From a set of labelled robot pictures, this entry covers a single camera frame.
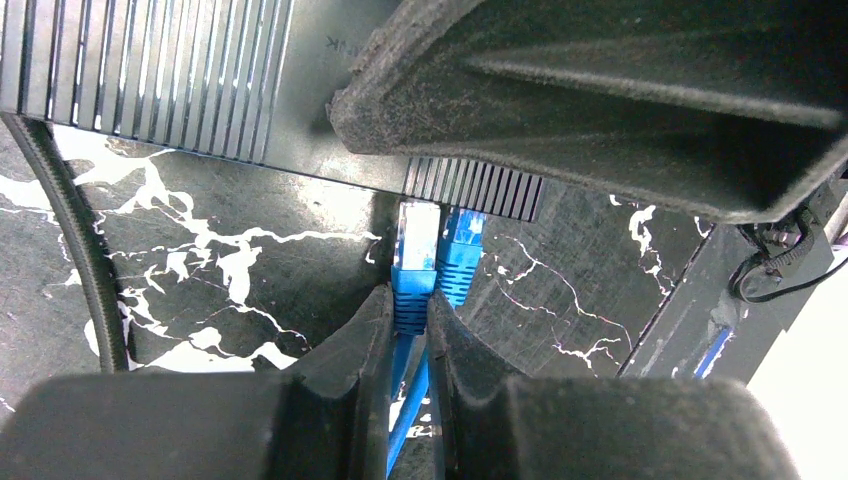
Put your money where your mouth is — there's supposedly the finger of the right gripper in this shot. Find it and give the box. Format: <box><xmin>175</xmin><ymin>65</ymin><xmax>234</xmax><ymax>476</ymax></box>
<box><xmin>328</xmin><ymin>1</ymin><xmax>847</xmax><ymax>224</ymax></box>

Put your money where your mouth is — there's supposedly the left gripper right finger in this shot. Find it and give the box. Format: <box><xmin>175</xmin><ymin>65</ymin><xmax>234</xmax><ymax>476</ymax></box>
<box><xmin>427</xmin><ymin>293</ymin><xmax>798</xmax><ymax>479</ymax></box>

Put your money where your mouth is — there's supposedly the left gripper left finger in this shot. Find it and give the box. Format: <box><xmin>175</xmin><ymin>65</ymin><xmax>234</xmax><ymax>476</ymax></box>
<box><xmin>1</xmin><ymin>285</ymin><xmax>393</xmax><ymax>479</ymax></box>

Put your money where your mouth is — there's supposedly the blue ethernet cable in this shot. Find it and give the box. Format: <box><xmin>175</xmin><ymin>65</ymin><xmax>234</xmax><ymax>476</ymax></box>
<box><xmin>386</xmin><ymin>206</ymin><xmax>488</xmax><ymax>478</ymax></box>
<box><xmin>389</xmin><ymin>200</ymin><xmax>444</xmax><ymax>402</ymax></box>

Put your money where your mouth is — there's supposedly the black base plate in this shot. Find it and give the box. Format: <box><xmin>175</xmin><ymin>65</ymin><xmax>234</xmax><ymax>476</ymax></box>
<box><xmin>618</xmin><ymin>225</ymin><xmax>814</xmax><ymax>383</ymax></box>

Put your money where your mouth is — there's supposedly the black ethernet cable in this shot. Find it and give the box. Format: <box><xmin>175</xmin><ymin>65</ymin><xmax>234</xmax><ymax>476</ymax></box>
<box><xmin>0</xmin><ymin>112</ymin><xmax>130</xmax><ymax>374</ymax></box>

